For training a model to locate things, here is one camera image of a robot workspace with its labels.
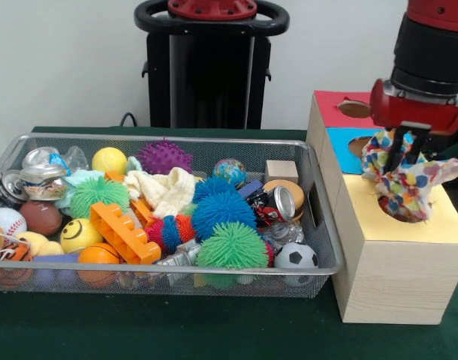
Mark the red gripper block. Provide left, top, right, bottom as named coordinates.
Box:
left=369, top=78, right=458, bottom=172

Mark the green spiky rubber ball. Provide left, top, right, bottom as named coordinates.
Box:
left=196, top=221, right=270, bottom=270
left=69, top=175, right=131, bottom=221

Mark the white baseball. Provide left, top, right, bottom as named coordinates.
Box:
left=0, top=207, right=28, bottom=237

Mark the yellow tennis ball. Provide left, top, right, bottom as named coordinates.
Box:
left=92, top=147, right=128, bottom=176

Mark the wooden box with three holes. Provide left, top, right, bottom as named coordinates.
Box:
left=306, top=89, right=458, bottom=326

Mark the purple spiky ball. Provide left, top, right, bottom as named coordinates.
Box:
left=135, top=138, right=194, bottom=176

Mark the red and blue spiky toy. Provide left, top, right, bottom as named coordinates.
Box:
left=144, top=215, right=197, bottom=253

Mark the black pedestal with red base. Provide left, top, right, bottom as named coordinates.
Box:
left=134, top=0, right=290, bottom=131

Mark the blue spiky rubber ball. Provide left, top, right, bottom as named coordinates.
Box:
left=193, top=190, right=257, bottom=241

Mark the orange toy building brick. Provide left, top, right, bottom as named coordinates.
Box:
left=89, top=201, right=162, bottom=266

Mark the shallow metal mesh bin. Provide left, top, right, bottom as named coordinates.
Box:
left=0, top=133, right=345, bottom=299

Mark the polka dot cloth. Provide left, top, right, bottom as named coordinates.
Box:
left=360, top=129, right=458, bottom=223

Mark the black and white soccer ball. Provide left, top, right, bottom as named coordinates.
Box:
left=274, top=241, right=320, bottom=287

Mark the yellow smiley face ball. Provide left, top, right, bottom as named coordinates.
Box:
left=59, top=218, right=104, bottom=254

